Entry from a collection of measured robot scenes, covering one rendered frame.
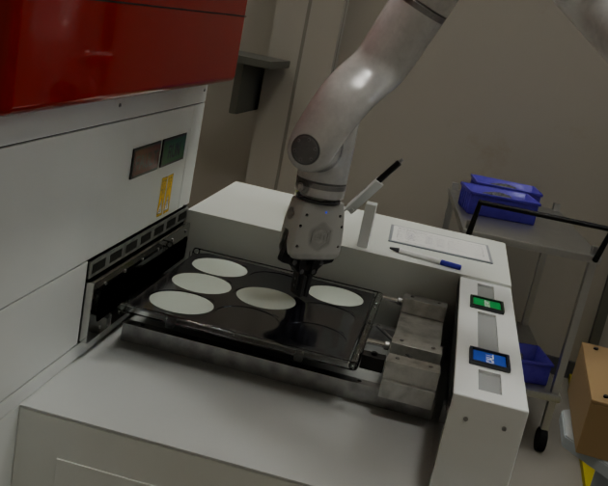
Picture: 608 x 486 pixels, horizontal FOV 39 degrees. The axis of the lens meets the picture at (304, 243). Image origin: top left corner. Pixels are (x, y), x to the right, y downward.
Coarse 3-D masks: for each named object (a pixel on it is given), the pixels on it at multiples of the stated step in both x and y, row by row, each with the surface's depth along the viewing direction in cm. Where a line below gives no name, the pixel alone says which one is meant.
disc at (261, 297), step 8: (248, 288) 148; (256, 288) 148; (264, 288) 149; (240, 296) 143; (248, 296) 144; (256, 296) 145; (264, 296) 145; (272, 296) 146; (280, 296) 147; (288, 296) 148; (256, 304) 141; (264, 304) 142; (272, 304) 142; (280, 304) 143; (288, 304) 144
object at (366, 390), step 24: (144, 336) 136; (168, 336) 135; (192, 336) 136; (216, 360) 134; (240, 360) 134; (264, 360) 133; (312, 384) 132; (336, 384) 132; (360, 384) 131; (384, 408) 131; (408, 408) 130; (432, 408) 129
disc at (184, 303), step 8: (152, 296) 135; (160, 296) 136; (168, 296) 137; (176, 296) 137; (184, 296) 138; (192, 296) 139; (200, 296) 140; (152, 304) 132; (160, 304) 133; (168, 304) 133; (176, 304) 134; (184, 304) 135; (192, 304) 135; (200, 304) 136; (208, 304) 137; (184, 312) 131; (192, 312) 132; (200, 312) 132
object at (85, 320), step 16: (160, 240) 151; (176, 240) 159; (128, 256) 138; (144, 256) 143; (176, 256) 166; (112, 272) 130; (128, 272) 137; (160, 272) 156; (96, 288) 125; (144, 288) 147; (96, 304) 126; (112, 304) 137; (80, 320) 126; (96, 320) 128; (112, 320) 135; (80, 336) 126; (96, 336) 130
